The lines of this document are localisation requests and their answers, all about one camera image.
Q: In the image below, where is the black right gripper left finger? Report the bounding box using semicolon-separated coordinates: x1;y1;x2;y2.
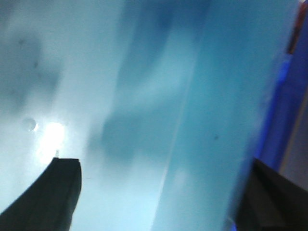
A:
0;157;81;231

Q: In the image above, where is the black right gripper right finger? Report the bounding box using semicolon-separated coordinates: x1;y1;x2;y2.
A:
235;159;308;231

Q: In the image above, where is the light blue plastic box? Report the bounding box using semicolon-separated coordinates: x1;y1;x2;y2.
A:
0;0;299;231

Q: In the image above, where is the blue bin lower shelf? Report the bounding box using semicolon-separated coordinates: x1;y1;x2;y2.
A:
256;12;308;170

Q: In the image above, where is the red item in bin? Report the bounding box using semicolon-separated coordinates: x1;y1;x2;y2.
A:
287;0;308;54

